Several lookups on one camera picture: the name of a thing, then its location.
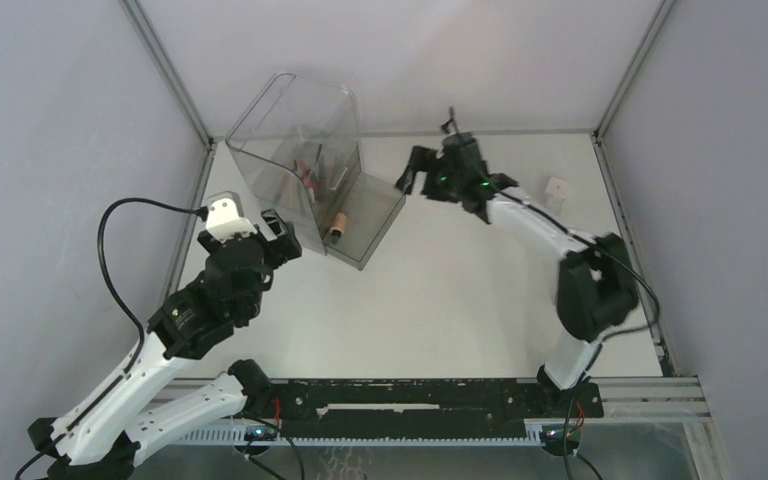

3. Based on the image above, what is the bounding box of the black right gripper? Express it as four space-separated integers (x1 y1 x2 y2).
397 144 465 204

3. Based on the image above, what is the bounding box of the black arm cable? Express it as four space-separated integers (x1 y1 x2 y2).
12 197 210 480
440 107 662 480

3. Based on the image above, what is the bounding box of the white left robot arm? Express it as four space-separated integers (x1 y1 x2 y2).
28 210 302 479

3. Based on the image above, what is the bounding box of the BB cream tube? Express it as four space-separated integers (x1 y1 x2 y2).
328 212 348 245

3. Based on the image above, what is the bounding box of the clear acrylic makeup organizer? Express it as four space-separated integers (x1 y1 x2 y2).
225 72 405 270

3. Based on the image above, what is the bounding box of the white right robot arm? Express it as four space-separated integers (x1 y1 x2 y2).
394 132 640 416

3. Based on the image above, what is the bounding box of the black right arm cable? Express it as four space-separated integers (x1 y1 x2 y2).
440 107 662 480

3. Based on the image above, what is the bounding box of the red lip pencil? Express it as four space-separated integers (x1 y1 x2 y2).
293 160 319 202

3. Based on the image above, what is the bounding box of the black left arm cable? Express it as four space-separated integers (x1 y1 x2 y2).
12 197 210 480

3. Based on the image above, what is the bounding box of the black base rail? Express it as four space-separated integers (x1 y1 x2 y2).
265 378 605 441

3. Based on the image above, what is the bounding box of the clear liquid bottle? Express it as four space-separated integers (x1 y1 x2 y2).
544 176 570 216

